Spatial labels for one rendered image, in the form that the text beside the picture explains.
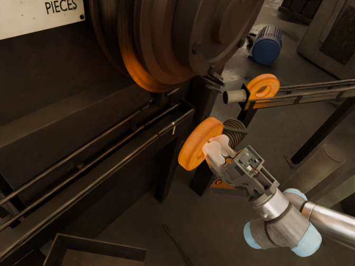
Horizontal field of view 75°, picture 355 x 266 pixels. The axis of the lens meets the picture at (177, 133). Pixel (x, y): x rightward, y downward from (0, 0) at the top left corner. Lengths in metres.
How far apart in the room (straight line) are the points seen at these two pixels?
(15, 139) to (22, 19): 0.24
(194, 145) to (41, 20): 0.39
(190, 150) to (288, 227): 0.28
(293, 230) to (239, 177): 0.16
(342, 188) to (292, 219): 0.90
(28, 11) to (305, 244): 0.71
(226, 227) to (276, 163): 0.67
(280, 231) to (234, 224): 0.89
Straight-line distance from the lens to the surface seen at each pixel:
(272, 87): 1.14
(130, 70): 0.50
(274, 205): 0.59
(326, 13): 3.34
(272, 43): 2.73
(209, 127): 0.56
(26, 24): 0.51
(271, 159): 1.88
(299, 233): 0.62
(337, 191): 1.51
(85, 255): 0.71
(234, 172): 0.57
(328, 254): 1.73
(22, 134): 0.59
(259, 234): 0.68
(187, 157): 0.56
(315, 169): 1.39
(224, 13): 0.50
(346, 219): 0.74
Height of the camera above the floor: 1.29
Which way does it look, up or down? 48 degrees down
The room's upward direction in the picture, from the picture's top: 14 degrees clockwise
